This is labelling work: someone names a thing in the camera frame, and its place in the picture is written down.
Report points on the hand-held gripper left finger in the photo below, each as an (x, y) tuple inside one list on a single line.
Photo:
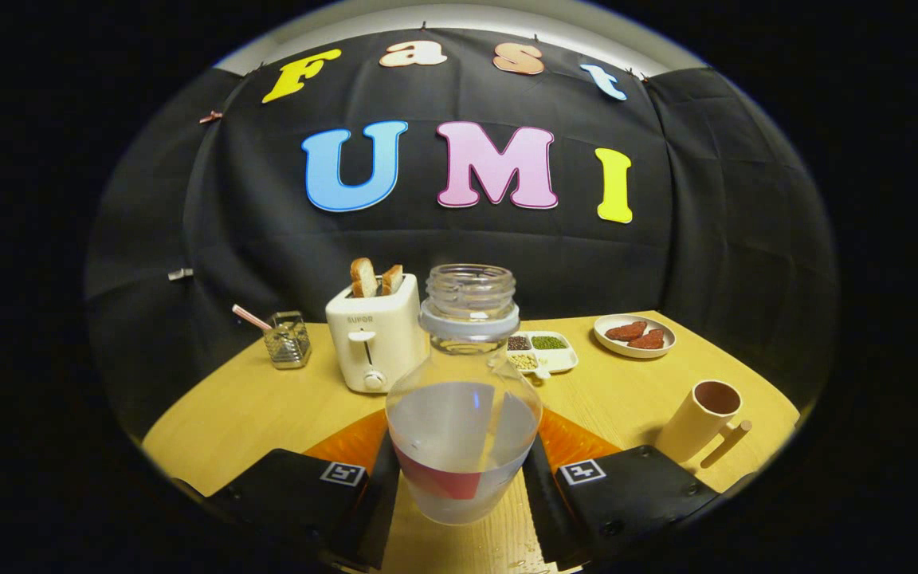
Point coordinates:
[(375, 510)]

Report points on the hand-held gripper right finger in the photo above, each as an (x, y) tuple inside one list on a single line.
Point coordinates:
[(543, 510)]

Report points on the clear juice bottle red label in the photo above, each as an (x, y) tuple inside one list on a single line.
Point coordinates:
[(463, 430)]

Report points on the wooden table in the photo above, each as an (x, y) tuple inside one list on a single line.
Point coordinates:
[(268, 406)]

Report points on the white divided bean tray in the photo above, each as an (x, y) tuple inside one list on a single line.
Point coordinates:
[(556, 361)]

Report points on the white toaster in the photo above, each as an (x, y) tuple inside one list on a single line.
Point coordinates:
[(391, 335)]

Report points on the white round plate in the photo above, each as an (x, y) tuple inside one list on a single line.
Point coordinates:
[(610, 344)]

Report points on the brown meat piece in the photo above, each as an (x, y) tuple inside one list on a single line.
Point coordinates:
[(626, 331), (648, 340)]

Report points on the pink striped straw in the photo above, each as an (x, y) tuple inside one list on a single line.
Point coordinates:
[(250, 316)]

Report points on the toast slice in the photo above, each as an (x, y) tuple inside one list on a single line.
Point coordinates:
[(363, 277), (392, 280)]

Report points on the white clip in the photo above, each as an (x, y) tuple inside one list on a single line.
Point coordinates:
[(180, 274)]

